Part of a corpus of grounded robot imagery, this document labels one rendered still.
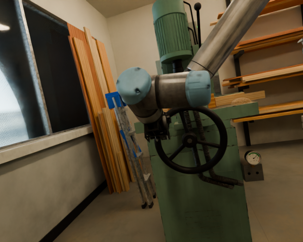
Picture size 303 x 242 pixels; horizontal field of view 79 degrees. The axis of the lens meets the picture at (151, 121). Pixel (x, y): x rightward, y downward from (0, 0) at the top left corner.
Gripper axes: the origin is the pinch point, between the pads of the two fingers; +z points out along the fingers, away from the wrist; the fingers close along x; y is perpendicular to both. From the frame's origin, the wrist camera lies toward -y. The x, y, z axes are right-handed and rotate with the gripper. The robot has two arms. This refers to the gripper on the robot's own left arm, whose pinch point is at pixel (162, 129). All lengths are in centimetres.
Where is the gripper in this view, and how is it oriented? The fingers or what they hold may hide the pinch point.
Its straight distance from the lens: 69.8
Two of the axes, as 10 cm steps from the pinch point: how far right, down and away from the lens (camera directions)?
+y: 0.7, 9.1, -4.1
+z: 2.4, 3.8, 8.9
